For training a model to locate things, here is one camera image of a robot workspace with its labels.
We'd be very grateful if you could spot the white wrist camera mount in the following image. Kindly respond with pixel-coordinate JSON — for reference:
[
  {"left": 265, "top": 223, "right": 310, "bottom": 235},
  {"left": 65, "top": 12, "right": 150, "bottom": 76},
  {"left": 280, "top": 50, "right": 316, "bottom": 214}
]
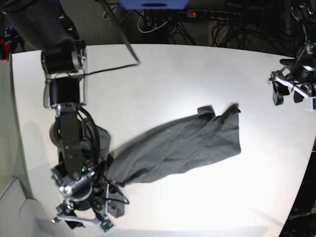
[
  {"left": 51, "top": 184, "right": 115, "bottom": 234},
  {"left": 269, "top": 71, "right": 316, "bottom": 112}
]

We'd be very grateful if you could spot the grey chair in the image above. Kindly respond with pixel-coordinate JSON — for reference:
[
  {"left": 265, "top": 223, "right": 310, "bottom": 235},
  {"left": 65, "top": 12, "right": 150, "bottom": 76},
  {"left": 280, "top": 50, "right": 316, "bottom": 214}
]
[{"left": 0, "top": 179, "right": 55, "bottom": 237}]

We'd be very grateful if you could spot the red clamp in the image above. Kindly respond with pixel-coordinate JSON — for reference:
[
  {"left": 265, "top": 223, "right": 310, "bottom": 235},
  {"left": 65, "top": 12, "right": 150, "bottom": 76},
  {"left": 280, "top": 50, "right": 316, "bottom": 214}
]
[{"left": 0, "top": 37, "right": 11, "bottom": 62}]

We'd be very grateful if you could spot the white cable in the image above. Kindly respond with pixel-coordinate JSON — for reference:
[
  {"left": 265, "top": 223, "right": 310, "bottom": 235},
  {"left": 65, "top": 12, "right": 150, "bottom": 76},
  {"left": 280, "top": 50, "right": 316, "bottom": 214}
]
[{"left": 137, "top": 14, "right": 171, "bottom": 34}]

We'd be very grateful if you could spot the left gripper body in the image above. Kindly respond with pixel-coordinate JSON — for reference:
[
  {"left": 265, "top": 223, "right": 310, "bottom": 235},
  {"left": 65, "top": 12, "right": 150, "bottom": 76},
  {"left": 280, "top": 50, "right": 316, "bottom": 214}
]
[{"left": 270, "top": 71, "right": 316, "bottom": 93}]

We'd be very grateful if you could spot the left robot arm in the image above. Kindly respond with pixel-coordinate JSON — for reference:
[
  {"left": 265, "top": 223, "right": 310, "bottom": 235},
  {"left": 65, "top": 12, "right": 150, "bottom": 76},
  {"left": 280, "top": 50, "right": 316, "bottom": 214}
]
[{"left": 269, "top": 0, "right": 316, "bottom": 111}]

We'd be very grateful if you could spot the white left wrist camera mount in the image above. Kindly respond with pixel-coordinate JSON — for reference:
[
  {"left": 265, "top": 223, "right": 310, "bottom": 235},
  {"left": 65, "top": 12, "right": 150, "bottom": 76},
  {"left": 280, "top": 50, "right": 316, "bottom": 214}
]
[{"left": 269, "top": 71, "right": 316, "bottom": 112}]

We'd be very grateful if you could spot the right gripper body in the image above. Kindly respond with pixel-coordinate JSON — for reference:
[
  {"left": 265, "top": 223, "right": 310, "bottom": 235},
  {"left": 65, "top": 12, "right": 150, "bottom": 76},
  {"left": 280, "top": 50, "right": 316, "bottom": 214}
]
[{"left": 55, "top": 181, "right": 107, "bottom": 217}]

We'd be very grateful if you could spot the dark grey t-shirt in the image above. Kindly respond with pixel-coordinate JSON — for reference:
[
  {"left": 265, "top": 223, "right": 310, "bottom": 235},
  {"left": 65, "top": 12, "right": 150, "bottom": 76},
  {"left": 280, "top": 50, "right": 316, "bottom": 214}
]
[{"left": 93, "top": 103, "right": 241, "bottom": 186}]

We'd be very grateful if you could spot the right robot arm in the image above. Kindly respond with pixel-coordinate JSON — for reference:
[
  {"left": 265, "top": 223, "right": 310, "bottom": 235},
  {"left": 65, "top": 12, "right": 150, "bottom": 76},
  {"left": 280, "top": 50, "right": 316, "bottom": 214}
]
[{"left": 0, "top": 0, "right": 128, "bottom": 233}]

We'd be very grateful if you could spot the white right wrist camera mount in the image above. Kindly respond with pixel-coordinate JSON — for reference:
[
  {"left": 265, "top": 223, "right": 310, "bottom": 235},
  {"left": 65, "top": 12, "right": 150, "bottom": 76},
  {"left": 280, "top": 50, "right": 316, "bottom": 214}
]
[{"left": 51, "top": 184, "right": 115, "bottom": 234}]

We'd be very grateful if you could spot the black power strip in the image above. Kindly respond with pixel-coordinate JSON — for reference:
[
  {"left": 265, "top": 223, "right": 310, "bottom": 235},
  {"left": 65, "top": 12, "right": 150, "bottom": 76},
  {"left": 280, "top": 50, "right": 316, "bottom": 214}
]
[{"left": 177, "top": 9, "right": 242, "bottom": 21}]

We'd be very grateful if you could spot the blue box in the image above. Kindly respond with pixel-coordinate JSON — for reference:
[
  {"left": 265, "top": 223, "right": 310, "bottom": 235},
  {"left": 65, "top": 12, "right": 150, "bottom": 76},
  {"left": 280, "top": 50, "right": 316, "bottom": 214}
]
[{"left": 119, "top": 0, "right": 189, "bottom": 10}]

